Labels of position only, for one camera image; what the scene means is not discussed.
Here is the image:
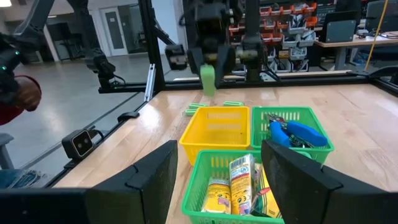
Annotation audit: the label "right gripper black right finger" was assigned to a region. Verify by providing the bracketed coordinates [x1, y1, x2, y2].
[260, 139, 398, 224]

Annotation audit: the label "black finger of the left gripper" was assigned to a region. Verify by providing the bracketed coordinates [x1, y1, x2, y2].
[214, 46, 236, 88]
[187, 48, 205, 76]

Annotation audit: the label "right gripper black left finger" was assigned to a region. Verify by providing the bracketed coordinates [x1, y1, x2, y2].
[85, 139, 179, 224]

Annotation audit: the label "yellow crayon box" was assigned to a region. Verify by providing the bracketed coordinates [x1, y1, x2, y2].
[253, 163, 264, 187]
[229, 153, 256, 216]
[250, 164, 283, 219]
[201, 177, 233, 215]

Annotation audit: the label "blue-handled pliers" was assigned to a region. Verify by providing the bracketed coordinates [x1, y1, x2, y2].
[264, 113, 330, 149]

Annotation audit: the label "small green plastic basket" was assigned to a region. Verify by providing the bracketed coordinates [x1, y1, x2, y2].
[181, 149, 285, 224]

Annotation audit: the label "silver aluminium bar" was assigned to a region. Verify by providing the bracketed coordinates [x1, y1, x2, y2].
[144, 63, 156, 103]

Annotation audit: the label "large green plastic basket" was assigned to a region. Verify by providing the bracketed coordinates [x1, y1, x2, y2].
[250, 106, 335, 165]

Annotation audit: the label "shelf with orange grey bins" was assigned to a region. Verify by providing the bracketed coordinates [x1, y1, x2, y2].
[228, 1, 318, 74]

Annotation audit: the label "yellow plastic basket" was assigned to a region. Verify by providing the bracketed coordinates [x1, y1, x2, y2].
[178, 106, 251, 166]

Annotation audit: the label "white door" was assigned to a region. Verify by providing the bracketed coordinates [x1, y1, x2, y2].
[99, 6, 128, 57]

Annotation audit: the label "dark grey monitor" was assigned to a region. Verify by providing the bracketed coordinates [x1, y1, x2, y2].
[318, 11, 358, 44]

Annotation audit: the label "person's leg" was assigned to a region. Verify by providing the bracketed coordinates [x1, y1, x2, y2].
[0, 169, 43, 190]

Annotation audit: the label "wooden desk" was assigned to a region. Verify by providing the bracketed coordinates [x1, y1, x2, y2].
[313, 30, 398, 72]

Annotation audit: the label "person's hand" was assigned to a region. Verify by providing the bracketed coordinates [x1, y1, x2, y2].
[14, 76, 43, 112]

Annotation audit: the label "black frame clamp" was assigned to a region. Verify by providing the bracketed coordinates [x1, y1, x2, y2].
[117, 111, 141, 123]

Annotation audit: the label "black table-level camera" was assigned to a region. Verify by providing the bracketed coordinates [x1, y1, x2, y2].
[61, 128, 96, 161]

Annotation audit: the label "yellow taut cable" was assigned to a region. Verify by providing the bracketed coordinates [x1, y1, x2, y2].
[363, 0, 389, 72]

